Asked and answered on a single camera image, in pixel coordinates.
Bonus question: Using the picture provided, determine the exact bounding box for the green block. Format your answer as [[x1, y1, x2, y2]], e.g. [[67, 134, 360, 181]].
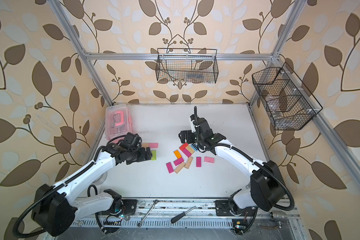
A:
[[151, 150, 157, 161]]

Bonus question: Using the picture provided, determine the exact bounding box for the light pink block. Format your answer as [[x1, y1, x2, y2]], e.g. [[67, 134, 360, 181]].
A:
[[149, 143, 159, 149], [204, 157, 215, 164]]

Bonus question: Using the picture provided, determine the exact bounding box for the magenta block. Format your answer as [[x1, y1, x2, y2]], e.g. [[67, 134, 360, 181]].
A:
[[196, 157, 202, 168], [182, 148, 192, 158], [166, 162, 174, 174], [174, 158, 184, 166]]

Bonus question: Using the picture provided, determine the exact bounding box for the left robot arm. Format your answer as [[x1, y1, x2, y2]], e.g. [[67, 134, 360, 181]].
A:
[[12, 133, 153, 239]]

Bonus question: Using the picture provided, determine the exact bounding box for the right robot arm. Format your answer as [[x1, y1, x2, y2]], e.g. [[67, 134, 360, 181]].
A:
[[179, 108, 295, 235]]

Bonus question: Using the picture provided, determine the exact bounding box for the small natural wood block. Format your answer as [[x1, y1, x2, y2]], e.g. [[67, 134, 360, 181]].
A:
[[186, 145, 195, 154]]

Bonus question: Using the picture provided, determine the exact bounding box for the blue striped block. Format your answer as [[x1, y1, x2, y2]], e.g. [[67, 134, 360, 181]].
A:
[[191, 143, 199, 151]]

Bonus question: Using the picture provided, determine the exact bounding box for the red block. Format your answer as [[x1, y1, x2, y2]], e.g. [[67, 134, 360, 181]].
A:
[[179, 143, 188, 151]]

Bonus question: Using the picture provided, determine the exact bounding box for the orange block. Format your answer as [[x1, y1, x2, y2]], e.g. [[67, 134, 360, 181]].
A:
[[174, 150, 182, 159]]

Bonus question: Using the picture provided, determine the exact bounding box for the natural wood block upright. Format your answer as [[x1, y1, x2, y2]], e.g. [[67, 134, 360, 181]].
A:
[[185, 156, 193, 169]]

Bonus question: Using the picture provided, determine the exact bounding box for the pink plastic storage box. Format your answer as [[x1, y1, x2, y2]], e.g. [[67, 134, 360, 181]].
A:
[[105, 104, 133, 140]]

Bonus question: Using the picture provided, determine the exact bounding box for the metal pipe fitting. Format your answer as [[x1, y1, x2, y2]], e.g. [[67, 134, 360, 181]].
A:
[[270, 211, 288, 223]]

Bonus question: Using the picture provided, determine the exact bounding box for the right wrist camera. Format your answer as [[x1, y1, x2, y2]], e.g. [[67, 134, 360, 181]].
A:
[[189, 115, 196, 133]]

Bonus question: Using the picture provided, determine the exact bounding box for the black handled screwdriver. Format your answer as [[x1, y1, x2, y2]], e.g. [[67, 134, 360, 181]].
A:
[[171, 206, 197, 224]]

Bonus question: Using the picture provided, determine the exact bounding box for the silver wrench on rail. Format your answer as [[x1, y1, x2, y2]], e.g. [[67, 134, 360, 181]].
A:
[[137, 200, 159, 228]]

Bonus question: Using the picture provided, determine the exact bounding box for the back black wire basket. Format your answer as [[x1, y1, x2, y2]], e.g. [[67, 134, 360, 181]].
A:
[[154, 48, 219, 84]]

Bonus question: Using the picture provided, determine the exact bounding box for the black wire basket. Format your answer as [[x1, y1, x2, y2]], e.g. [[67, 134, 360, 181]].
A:
[[154, 48, 219, 84], [252, 63, 323, 131]]

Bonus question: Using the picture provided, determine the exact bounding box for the right black wire basket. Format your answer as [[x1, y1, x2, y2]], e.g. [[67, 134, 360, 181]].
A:
[[252, 63, 323, 131]]

